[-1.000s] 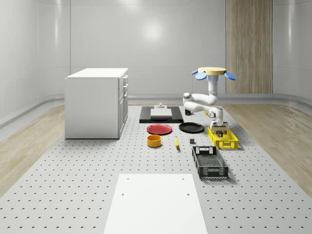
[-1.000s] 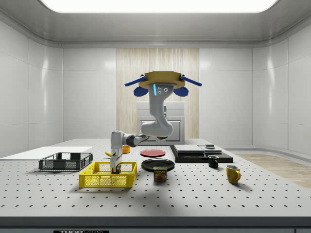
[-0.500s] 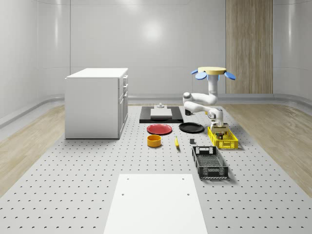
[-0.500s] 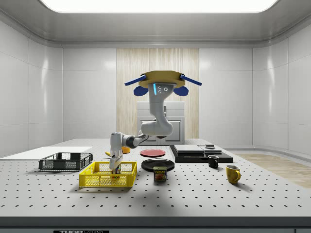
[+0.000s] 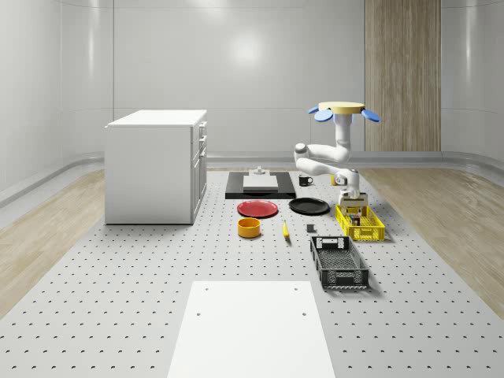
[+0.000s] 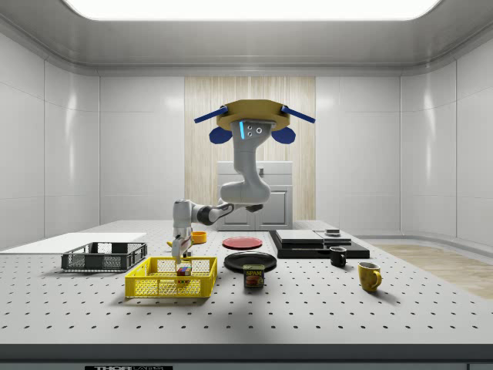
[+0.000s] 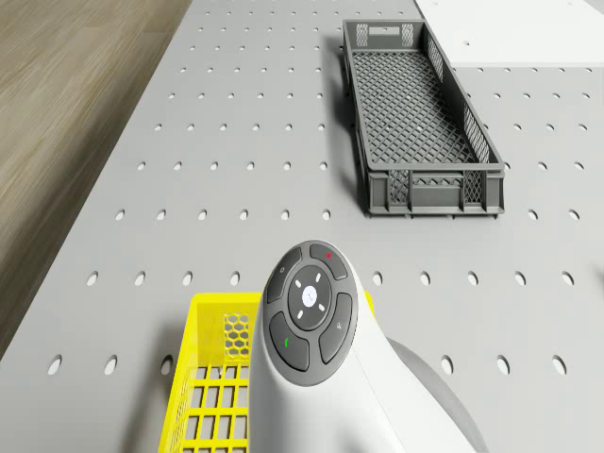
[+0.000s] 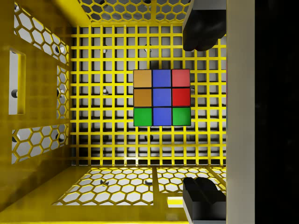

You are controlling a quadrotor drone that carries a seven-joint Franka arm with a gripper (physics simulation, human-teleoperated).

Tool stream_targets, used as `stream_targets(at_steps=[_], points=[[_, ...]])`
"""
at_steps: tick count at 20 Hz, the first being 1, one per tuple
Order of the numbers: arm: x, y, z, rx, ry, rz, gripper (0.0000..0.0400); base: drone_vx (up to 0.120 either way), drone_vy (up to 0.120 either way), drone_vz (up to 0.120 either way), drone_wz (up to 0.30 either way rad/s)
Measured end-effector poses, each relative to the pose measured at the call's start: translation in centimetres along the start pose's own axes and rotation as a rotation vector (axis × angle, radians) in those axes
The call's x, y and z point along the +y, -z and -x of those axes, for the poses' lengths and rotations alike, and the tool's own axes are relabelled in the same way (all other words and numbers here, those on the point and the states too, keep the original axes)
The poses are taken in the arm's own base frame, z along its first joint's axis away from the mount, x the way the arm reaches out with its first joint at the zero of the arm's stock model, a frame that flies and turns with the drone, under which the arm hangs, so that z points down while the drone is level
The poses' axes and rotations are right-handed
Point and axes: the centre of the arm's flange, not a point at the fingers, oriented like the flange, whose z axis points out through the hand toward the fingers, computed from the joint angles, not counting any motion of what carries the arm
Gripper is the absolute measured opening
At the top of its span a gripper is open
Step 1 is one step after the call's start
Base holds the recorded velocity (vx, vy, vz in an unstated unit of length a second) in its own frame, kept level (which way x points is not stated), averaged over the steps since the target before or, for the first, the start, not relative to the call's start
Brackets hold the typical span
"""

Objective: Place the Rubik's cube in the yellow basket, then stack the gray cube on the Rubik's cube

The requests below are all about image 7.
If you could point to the yellow basket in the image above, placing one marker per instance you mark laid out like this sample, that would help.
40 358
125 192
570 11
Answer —
189 377

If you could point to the dark grey basket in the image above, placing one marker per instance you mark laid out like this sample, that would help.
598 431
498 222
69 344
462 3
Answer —
406 108

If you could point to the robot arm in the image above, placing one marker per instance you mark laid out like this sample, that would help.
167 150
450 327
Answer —
330 377

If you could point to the white board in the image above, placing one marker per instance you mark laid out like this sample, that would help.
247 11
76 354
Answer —
519 33

